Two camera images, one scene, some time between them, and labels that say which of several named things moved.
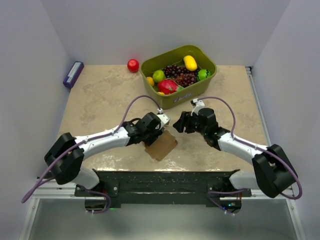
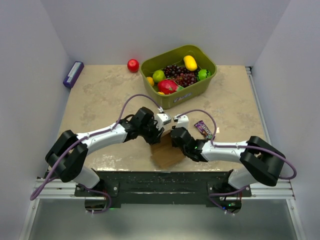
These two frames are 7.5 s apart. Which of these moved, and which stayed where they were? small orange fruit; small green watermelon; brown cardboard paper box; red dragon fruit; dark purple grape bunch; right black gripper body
Moved: brown cardboard paper box; right black gripper body
Stayed: small orange fruit; small green watermelon; dark purple grape bunch; red dragon fruit
